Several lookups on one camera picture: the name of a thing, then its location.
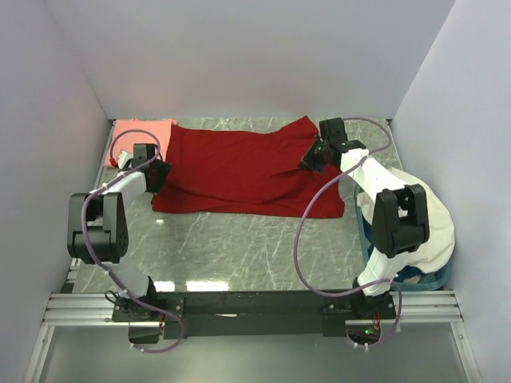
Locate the blue plastic basket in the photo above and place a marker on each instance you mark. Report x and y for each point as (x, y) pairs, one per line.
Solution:
(431, 281)

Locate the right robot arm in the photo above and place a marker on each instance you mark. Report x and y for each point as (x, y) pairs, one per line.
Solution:
(368, 297)

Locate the blue t shirt in basket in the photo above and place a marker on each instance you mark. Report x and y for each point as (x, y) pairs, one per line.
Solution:
(406, 275)

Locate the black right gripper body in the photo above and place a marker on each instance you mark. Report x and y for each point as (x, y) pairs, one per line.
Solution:
(316, 157)

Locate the red t shirt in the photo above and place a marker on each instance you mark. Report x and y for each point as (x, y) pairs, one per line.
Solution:
(241, 172)

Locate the folded pink t shirt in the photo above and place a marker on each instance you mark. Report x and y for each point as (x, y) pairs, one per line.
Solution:
(161, 129)

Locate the black base beam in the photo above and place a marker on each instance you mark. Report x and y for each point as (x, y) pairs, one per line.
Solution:
(232, 313)

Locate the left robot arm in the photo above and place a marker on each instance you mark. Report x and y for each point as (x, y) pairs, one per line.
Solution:
(98, 232)

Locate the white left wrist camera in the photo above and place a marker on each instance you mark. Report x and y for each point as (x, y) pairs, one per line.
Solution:
(122, 160)

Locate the white crumpled t shirt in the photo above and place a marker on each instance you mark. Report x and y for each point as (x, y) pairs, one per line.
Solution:
(431, 223)

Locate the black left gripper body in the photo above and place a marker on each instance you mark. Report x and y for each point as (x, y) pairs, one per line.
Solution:
(162, 170)

